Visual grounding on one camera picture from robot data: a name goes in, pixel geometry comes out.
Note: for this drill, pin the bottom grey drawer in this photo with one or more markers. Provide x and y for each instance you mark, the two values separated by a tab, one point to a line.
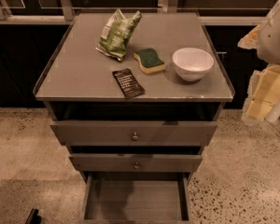
136	199

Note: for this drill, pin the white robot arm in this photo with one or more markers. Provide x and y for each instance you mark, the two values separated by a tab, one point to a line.
263	93

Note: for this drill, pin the white bowl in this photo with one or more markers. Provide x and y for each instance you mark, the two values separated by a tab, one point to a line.
192	64

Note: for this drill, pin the grey drawer cabinet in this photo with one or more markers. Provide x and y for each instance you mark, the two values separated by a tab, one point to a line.
78	84

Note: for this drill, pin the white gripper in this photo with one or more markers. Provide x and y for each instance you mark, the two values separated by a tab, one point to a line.
274	38

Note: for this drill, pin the metal window railing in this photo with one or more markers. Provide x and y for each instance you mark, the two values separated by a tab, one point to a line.
209	15

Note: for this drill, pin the top grey drawer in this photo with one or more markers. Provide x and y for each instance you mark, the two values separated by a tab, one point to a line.
134	133

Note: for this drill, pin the grey drawer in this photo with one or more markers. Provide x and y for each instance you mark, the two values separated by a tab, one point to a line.
136	199
135	162
134	133

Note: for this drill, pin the green chip bag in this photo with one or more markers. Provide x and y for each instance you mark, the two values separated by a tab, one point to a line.
116	34

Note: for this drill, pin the black object on floor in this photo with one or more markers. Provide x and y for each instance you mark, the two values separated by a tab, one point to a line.
34	217

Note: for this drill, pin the white cylindrical post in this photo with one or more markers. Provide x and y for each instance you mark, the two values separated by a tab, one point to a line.
274	115

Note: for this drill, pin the green yellow sponge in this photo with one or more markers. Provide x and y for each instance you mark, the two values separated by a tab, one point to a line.
149	61

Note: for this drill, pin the black rxbar chocolate wrapper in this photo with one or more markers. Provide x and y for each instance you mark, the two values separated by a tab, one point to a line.
128	83

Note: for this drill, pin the middle grey drawer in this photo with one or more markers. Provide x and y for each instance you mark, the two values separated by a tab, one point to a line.
135	162

